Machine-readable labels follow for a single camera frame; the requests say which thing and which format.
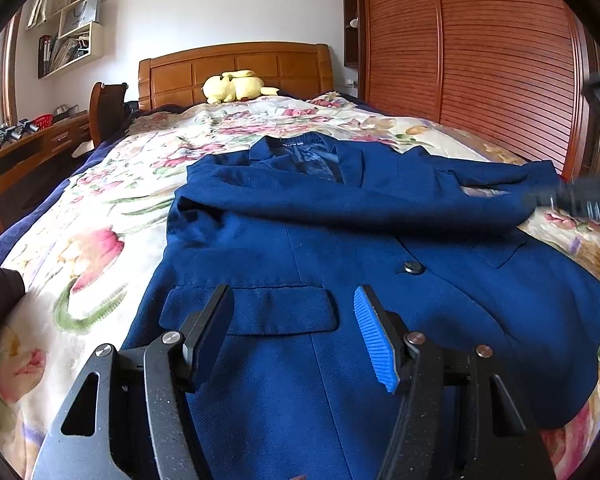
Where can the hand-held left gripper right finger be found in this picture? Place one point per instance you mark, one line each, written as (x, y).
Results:
(375, 340)

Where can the wooden bed headboard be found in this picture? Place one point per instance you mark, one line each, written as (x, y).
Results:
(180, 75)

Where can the floral blanket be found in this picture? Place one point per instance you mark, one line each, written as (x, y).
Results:
(105, 210)

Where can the blue suit jacket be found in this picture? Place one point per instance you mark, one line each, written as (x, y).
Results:
(305, 240)

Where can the metal pot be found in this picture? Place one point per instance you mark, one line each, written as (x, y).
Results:
(65, 110)

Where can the red basket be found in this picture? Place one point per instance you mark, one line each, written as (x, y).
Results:
(42, 121)

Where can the dark cloth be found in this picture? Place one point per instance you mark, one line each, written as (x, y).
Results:
(0, 300)

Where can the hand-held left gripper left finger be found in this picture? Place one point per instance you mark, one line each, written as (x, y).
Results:
(207, 330)

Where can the wooden chair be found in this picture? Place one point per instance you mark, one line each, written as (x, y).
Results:
(100, 110)

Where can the wooden desk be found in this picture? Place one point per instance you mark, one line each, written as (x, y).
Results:
(25, 155)

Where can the wooden slatted wardrobe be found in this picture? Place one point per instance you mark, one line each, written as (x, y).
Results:
(480, 60)

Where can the yellow plush toy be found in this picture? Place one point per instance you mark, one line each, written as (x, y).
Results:
(230, 87)

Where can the wooden niche shelf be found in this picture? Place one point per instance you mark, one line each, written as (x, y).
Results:
(351, 45)

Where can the white wall shelf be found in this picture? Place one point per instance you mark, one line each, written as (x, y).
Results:
(92, 40)

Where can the row of books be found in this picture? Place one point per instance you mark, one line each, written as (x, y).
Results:
(62, 52)

